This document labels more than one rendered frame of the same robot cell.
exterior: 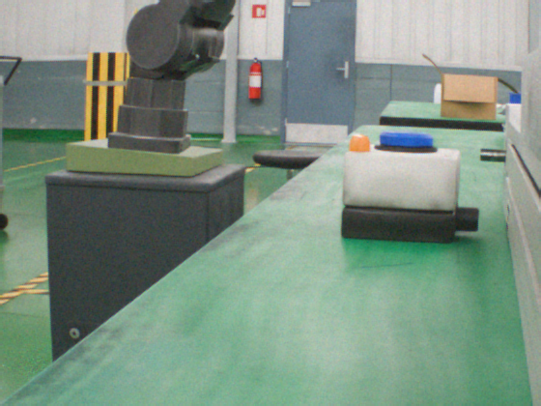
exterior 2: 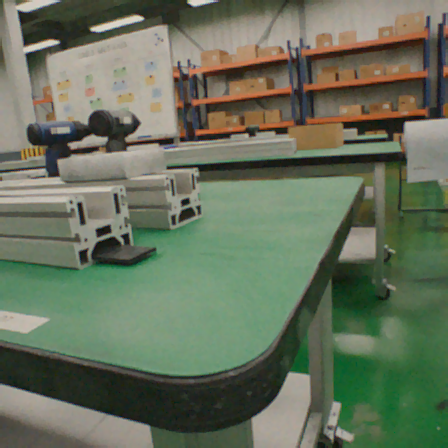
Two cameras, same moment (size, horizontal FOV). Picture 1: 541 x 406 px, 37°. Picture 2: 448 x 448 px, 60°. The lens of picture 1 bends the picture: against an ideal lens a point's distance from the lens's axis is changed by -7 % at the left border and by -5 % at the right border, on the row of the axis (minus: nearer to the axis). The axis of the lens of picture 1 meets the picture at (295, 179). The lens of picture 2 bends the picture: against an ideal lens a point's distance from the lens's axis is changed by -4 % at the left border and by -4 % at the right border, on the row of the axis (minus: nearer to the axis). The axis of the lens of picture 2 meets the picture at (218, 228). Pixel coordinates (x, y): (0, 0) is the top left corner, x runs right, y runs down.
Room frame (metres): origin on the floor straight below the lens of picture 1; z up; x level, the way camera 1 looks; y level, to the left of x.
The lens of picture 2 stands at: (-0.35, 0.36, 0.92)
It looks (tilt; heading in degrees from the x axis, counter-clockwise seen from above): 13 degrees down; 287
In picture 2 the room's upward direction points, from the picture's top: 6 degrees counter-clockwise
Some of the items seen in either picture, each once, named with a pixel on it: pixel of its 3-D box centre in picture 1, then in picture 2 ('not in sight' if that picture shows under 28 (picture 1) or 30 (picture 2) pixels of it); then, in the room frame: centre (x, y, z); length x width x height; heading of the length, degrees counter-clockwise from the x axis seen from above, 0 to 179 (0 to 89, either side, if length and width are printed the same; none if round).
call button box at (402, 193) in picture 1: (415, 189); not in sight; (0.62, -0.09, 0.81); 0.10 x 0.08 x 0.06; 78
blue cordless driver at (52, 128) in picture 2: not in sight; (71, 162); (0.32, -0.55, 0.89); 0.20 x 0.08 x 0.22; 63
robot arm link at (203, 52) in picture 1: (176, 50); not in sight; (1.00, 0.15, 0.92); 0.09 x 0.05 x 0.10; 64
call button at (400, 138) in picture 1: (406, 144); not in sight; (0.62, -0.08, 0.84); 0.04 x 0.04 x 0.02
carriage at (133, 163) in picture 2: not in sight; (113, 172); (0.03, -0.28, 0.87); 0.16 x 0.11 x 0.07; 168
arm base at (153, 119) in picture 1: (153, 113); not in sight; (1.01, 0.17, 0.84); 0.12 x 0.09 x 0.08; 1
